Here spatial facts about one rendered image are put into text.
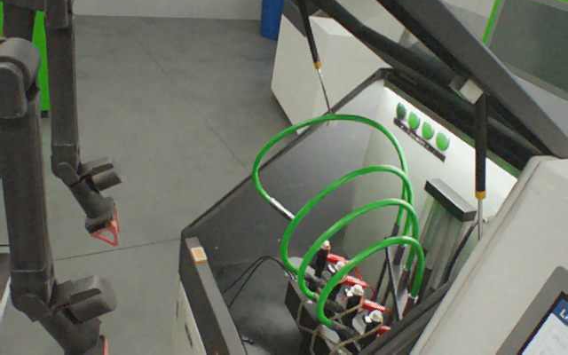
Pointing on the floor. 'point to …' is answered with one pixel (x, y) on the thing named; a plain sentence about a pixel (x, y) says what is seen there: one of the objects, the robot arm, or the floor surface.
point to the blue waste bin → (272, 8)
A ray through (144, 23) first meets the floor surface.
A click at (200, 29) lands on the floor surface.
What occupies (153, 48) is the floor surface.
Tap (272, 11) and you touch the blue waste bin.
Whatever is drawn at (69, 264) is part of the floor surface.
